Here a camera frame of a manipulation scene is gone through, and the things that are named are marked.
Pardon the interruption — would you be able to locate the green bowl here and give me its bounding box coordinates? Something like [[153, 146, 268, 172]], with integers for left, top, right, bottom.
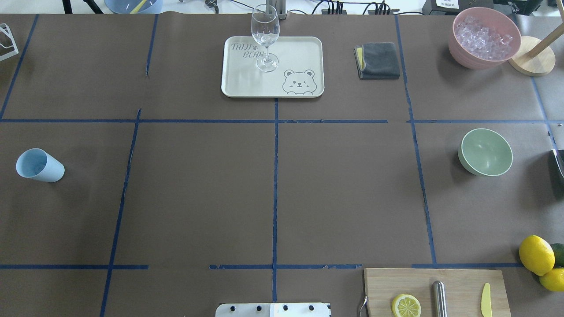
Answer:
[[457, 128, 513, 177]]

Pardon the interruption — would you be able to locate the light blue plastic cup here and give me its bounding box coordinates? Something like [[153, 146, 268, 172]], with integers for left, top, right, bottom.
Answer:
[[15, 148, 65, 183]]

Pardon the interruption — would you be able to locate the dark blue bowl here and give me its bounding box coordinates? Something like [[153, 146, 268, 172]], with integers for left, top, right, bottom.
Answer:
[[104, 0, 163, 14]]

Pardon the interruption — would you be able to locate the pink bowl with ice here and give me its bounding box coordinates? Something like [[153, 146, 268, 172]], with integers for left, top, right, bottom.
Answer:
[[449, 7, 521, 70]]

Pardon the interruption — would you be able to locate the cream bear tray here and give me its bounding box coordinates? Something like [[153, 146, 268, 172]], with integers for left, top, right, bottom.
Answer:
[[220, 36, 325, 98]]

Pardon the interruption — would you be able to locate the clear wine glass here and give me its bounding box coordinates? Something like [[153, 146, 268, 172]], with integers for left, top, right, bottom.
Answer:
[[251, 4, 280, 73]]

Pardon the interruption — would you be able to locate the grey folded cloth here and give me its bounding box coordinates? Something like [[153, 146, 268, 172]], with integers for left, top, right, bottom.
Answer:
[[354, 42, 400, 80]]

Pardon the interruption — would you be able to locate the lemon half slice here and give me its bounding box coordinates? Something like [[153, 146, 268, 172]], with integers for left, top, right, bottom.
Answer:
[[391, 294, 422, 317]]

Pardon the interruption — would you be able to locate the wooden cutting board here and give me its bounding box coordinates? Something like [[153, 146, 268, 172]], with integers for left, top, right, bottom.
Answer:
[[364, 268, 512, 317]]

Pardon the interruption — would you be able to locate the yellow plastic knife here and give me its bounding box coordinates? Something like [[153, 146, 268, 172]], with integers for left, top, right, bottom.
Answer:
[[481, 283, 492, 317]]

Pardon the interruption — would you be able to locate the whole yellow lemon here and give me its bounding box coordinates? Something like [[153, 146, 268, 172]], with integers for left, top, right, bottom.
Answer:
[[518, 235, 555, 276]]

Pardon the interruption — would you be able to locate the wooden stand base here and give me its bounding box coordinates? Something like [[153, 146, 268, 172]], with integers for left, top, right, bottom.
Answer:
[[509, 23, 564, 77]]

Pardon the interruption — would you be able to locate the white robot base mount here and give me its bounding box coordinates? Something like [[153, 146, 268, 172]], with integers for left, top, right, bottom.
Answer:
[[215, 302, 332, 317]]

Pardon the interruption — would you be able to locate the steel knife handle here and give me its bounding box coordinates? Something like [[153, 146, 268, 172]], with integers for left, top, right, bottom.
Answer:
[[432, 280, 448, 317]]

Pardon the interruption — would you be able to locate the white wire cup rack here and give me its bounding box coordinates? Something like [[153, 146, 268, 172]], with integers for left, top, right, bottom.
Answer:
[[0, 23, 19, 61]]

